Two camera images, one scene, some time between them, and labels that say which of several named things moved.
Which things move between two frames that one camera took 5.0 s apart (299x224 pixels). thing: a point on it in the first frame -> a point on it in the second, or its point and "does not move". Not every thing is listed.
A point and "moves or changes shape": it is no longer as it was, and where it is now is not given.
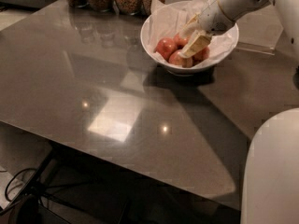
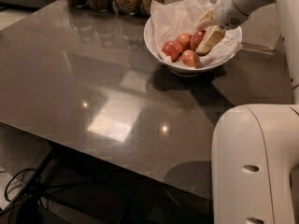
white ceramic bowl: x=192 y=70 moves or changes shape
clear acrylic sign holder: x=260 y=32 does not move
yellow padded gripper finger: x=194 y=19 -> x=205 y=17
